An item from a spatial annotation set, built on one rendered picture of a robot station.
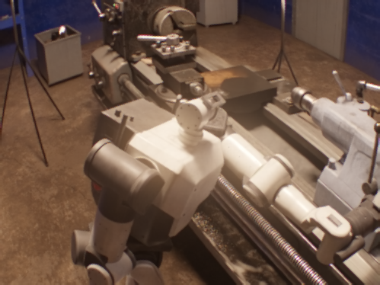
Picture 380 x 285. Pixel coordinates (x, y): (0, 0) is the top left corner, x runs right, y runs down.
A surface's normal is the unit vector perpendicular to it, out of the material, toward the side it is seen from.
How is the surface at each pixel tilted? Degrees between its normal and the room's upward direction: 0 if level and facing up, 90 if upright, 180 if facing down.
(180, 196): 85
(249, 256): 0
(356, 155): 76
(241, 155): 29
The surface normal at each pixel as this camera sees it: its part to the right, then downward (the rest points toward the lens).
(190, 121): -0.44, 0.27
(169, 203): 0.31, 0.46
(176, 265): -0.03, -0.82
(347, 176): -0.82, -0.08
